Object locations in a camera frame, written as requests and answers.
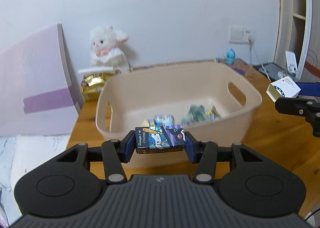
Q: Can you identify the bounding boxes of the white bearing box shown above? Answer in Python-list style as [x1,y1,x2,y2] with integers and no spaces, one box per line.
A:
[266,76,301,102]

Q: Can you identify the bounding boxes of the green packet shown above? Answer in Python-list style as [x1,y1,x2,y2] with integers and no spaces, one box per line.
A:
[181,105,213,126]

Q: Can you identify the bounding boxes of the dark cartoon card box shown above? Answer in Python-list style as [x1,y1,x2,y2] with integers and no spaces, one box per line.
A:
[135,125,185,154]

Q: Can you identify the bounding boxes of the blue orange cartoon box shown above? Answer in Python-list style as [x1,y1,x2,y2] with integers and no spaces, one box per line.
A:
[147,114,175,126]

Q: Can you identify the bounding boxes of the white desk stand device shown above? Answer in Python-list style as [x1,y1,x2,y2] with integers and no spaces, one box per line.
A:
[278,50,298,80]

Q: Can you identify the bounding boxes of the beige plastic storage basket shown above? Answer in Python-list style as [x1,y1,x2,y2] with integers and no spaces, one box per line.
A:
[95,61,263,148]

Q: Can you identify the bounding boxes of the gold foil snack bag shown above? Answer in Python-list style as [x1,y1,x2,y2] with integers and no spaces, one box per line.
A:
[80,73,117,102]

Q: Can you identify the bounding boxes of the purple patterned table mat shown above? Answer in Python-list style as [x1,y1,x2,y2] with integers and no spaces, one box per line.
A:
[221,58,255,77]

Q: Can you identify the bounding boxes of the blue penguin figurine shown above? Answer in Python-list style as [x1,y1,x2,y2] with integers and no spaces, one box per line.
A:
[225,49,236,65]

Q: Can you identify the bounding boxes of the pink headboard panel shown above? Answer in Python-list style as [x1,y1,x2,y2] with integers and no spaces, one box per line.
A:
[1,24,80,136]

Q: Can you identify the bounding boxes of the white bedding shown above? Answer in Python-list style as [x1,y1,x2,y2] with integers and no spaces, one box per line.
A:
[1,135,70,227]

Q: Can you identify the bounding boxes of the white plush lamb toy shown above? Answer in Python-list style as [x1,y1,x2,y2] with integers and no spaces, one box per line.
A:
[90,26,130,73]

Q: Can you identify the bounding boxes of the white plug and cable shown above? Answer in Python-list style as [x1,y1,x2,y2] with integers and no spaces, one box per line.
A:
[248,35,272,82]

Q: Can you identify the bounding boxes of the white wall switch socket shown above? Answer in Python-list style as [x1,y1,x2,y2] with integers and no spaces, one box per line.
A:
[229,25,254,44]

